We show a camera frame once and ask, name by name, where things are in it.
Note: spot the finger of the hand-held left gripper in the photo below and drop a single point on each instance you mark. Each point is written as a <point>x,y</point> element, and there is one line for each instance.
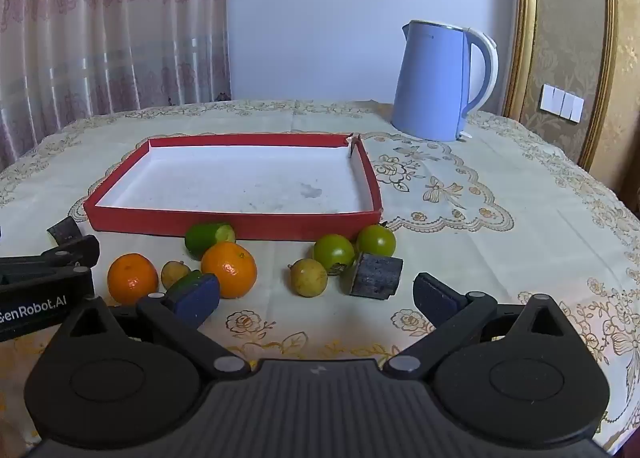
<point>80,250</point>
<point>64,230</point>

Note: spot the green tomato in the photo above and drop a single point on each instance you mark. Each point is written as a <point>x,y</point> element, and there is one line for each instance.
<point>332,250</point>
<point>376,239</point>

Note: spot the dark eggplant piece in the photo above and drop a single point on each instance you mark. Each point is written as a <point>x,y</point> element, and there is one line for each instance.
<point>375,278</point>

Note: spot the white wall switch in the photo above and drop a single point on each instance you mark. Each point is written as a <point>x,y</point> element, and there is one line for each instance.
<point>561,102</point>

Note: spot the orange mandarin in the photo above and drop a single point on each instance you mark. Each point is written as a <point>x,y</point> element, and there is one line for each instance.
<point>132,278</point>
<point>230,270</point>

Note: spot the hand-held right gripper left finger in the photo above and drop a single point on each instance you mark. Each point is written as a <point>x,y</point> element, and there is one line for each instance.
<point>192,300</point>

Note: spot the small yellow longan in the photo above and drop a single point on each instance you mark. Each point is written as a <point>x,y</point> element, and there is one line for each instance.
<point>174,274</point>
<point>307,278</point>

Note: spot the pink patterned curtain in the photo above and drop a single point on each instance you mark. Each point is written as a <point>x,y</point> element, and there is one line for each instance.
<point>100,38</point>

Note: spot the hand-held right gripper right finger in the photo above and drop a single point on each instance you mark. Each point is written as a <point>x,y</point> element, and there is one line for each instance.
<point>435,300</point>

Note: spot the green cucumber piece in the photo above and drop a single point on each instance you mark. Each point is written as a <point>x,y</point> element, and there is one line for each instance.
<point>205,240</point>
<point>184,279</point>

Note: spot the blue electric kettle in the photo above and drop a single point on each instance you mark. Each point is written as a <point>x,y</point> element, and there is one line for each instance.
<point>430,83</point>

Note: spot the red cardboard tray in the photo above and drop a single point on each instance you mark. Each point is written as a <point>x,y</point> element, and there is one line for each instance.
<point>225,178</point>

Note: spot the gold wall moulding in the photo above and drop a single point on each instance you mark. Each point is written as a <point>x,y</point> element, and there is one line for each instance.
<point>522,38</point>
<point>611,38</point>

